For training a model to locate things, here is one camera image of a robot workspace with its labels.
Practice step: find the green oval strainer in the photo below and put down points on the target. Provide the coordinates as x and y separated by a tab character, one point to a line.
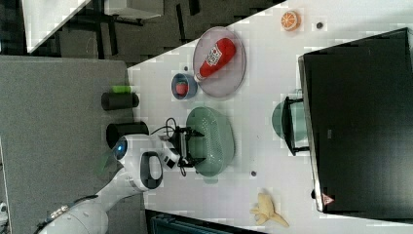
216	146

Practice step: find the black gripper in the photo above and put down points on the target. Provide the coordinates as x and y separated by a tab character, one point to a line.
179	140

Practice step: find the black oven door handle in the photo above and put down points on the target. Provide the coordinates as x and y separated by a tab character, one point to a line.
287	126

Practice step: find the red toy strawberry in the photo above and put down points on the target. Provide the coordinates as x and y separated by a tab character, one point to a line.
181	88

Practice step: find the red ketchup bottle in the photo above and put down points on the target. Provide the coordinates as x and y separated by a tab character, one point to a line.
218	56

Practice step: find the green marker pen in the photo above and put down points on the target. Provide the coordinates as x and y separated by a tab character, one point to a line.
121	89

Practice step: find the white background table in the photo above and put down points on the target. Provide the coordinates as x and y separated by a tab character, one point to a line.
42	18

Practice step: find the blue small bowl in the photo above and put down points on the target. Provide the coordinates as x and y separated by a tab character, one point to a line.
189	79

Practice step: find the orange slice toy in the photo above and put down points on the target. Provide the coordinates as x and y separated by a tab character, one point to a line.
290	21

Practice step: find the black cylinder cup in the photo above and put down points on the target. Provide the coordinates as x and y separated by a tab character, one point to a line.
115	101

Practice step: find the green bowl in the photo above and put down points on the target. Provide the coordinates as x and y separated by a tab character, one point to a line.
298	117

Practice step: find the black utensil cup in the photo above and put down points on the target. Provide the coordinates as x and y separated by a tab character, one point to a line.
115	131

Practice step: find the green slotted spatula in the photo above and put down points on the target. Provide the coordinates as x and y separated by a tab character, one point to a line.
105	161

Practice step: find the peeled toy banana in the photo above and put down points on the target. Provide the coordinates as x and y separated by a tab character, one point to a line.
265	210

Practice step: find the grey round plate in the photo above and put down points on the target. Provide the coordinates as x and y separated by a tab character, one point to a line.
226	80

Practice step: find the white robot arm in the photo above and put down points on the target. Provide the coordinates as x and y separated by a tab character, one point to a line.
144	159

